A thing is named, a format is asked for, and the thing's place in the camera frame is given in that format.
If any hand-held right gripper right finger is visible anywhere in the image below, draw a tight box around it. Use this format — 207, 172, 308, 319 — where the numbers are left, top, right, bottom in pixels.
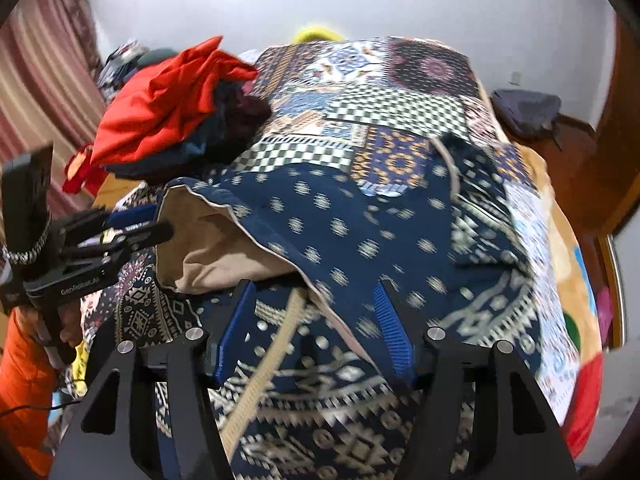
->
372, 280, 576, 480

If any patchwork bedspread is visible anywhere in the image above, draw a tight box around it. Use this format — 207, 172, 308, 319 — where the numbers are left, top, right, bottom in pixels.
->
80, 35, 553, 411

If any thin black cable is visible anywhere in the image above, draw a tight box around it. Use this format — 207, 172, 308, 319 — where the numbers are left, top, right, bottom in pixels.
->
0, 399, 77, 417

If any red garment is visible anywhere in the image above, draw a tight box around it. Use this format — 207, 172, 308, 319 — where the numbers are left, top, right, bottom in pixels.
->
62, 35, 259, 197

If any striped curtain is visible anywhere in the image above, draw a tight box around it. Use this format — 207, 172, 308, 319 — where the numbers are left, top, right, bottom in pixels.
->
0, 0, 108, 221

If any navy patterned hooded garment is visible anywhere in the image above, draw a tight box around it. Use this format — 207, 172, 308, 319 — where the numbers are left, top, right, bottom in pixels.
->
112, 132, 547, 480

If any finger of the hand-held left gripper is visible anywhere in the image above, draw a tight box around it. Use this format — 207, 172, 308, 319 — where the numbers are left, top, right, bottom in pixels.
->
77, 222, 175, 262
106, 205, 162, 232

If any grey backpack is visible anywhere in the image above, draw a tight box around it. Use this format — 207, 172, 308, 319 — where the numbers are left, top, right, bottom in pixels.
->
489, 88, 565, 151

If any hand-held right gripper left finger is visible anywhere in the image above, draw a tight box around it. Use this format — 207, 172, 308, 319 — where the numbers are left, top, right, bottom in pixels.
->
50, 280, 258, 480

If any person's left hand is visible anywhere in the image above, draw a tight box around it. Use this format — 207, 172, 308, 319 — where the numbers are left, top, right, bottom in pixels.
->
59, 305, 85, 357

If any person's left forearm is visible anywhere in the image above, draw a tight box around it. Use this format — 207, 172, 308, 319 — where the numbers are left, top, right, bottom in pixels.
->
0, 305, 76, 479

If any dark teal bag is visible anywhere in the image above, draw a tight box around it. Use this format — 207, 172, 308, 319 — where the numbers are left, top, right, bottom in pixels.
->
136, 47, 181, 68

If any pile of assorted clutter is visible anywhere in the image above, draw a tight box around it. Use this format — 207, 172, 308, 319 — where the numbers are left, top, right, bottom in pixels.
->
96, 39, 151, 92

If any braided wrist strap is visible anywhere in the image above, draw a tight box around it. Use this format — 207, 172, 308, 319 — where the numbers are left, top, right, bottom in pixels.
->
0, 241, 52, 267

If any yellow curved object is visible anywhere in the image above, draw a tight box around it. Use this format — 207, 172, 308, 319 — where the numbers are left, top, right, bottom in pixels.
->
292, 22, 347, 44

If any wooden wardrobe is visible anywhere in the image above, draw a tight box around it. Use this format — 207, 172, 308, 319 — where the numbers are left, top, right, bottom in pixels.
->
592, 7, 640, 356

